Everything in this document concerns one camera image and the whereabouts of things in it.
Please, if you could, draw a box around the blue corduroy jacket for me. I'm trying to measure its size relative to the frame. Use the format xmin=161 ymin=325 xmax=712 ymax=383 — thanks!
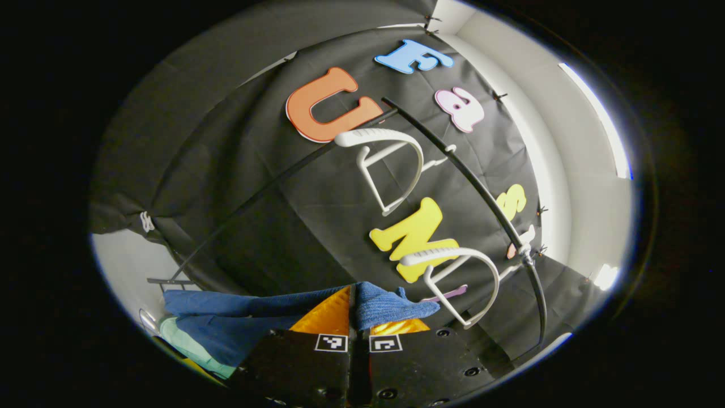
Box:
xmin=163 ymin=282 xmax=441 ymax=368

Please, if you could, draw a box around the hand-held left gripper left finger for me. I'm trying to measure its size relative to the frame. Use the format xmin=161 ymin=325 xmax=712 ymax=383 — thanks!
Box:
xmin=227 ymin=283 xmax=357 ymax=406

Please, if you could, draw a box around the white clothes hanger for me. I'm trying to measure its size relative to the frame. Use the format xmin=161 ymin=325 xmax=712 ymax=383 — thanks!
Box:
xmin=334 ymin=128 xmax=457 ymax=217
xmin=400 ymin=247 xmax=519 ymax=329

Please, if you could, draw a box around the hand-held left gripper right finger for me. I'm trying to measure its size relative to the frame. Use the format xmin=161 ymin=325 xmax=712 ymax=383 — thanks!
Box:
xmin=354 ymin=317 xmax=499 ymax=406

